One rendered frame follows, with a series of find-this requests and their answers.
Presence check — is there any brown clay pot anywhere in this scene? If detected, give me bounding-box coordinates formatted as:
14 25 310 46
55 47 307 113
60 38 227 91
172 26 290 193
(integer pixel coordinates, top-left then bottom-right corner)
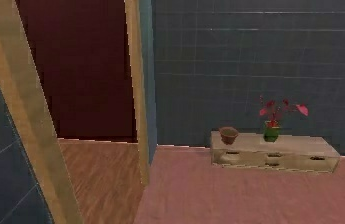
218 126 240 146

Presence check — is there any low beige drawer chest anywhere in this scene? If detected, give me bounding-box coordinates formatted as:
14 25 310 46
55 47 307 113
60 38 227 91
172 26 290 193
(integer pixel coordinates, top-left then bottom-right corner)
210 130 341 174

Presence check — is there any red plant in green vase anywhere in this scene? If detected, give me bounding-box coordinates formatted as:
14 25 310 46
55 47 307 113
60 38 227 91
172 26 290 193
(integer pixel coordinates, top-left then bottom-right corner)
258 95 310 143

